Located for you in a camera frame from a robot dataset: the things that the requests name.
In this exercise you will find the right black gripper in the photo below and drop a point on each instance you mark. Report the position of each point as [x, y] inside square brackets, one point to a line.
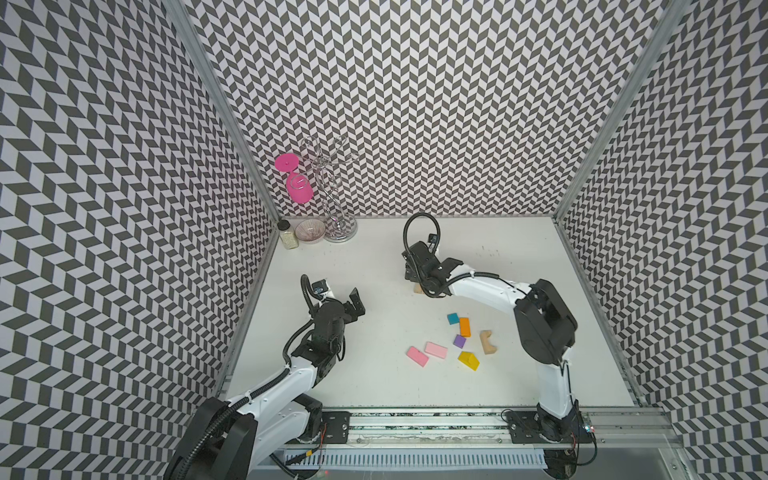
[417, 264]

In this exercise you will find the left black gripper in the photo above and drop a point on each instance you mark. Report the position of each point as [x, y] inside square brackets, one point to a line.
[359, 308]

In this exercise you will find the light pink block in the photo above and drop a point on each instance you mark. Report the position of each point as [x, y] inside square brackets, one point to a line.
[435, 350]

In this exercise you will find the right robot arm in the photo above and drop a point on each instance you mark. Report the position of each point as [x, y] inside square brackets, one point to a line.
[545, 325]

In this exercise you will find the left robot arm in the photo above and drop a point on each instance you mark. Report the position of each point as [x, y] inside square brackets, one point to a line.
[226, 438]

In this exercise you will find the hot pink block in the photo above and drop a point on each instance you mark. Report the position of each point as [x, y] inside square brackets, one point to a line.
[416, 355]

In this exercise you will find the orange block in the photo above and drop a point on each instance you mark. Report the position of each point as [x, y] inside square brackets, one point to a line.
[464, 327]

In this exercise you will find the purple block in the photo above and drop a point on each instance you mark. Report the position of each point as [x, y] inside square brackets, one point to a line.
[460, 341]

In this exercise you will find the natural wood arch block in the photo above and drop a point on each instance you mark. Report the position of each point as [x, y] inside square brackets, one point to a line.
[488, 347]

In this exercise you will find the yellow block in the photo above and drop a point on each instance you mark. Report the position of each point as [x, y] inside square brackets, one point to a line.
[469, 359]

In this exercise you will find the striped ceramic bowl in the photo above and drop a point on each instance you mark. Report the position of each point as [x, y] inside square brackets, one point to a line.
[310, 231]

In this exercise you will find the glass spice jar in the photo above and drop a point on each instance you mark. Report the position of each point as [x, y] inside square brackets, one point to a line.
[287, 234]

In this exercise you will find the pink plastic wine glass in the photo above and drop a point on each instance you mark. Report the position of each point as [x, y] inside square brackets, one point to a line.
[297, 184]

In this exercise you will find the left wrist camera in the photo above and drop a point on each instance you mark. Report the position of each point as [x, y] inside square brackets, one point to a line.
[320, 289]

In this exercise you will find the chrome wire glass stand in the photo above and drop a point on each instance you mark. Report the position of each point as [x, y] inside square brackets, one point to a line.
[326, 161]

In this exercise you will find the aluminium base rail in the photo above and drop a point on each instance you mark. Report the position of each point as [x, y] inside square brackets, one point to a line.
[493, 438]

